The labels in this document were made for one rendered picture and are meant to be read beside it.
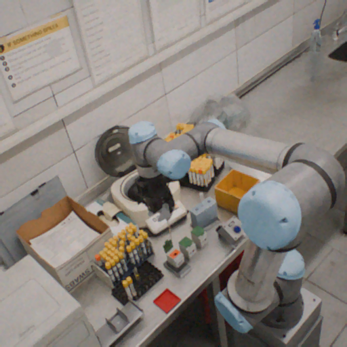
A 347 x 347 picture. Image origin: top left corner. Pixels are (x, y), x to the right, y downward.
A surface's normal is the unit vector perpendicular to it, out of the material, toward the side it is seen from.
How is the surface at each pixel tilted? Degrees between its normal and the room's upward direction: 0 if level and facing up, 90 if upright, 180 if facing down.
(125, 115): 90
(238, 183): 90
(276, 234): 81
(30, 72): 92
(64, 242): 1
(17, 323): 0
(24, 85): 91
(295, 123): 0
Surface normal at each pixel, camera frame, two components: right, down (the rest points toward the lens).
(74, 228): -0.11, -0.77
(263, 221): -0.76, 0.37
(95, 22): 0.71, 0.43
